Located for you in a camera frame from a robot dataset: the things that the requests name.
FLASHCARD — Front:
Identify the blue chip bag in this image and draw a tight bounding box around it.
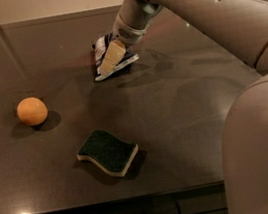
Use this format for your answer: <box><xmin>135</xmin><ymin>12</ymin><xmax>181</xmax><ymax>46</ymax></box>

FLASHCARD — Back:
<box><xmin>93</xmin><ymin>34</ymin><xmax>139</xmax><ymax>81</ymax></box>

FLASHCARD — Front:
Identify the orange ball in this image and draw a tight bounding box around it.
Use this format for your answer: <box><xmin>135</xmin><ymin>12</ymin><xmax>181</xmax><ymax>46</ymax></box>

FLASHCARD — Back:
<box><xmin>17</xmin><ymin>97</ymin><xmax>48</xmax><ymax>126</ymax></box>

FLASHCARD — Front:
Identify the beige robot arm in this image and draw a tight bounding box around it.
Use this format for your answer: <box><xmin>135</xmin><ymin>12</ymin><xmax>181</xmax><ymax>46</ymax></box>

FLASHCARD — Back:
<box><xmin>94</xmin><ymin>0</ymin><xmax>268</xmax><ymax>214</ymax></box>

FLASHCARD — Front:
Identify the dark drawer handle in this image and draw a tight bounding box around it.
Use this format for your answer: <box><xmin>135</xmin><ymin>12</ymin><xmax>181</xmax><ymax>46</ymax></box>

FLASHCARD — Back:
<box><xmin>143</xmin><ymin>201</ymin><xmax>181</xmax><ymax>214</ymax></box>

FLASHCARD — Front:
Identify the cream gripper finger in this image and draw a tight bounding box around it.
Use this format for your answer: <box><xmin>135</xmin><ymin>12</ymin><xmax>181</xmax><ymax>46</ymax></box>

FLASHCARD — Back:
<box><xmin>95</xmin><ymin>39</ymin><xmax>126</xmax><ymax>76</ymax></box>

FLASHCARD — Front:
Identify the green and yellow sponge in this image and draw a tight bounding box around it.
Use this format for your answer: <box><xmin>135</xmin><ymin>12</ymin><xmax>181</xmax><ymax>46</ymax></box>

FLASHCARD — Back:
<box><xmin>77</xmin><ymin>130</ymin><xmax>139</xmax><ymax>177</ymax></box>

